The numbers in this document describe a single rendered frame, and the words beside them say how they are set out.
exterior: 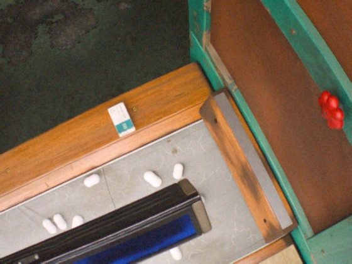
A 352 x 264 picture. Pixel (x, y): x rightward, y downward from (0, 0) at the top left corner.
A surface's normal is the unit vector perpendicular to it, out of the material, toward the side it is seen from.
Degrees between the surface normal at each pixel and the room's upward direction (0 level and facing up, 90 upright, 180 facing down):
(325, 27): 90
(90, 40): 0
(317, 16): 90
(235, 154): 67
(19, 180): 0
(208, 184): 0
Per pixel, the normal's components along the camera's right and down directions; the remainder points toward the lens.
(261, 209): -0.84, 0.25
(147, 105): -0.04, -0.33
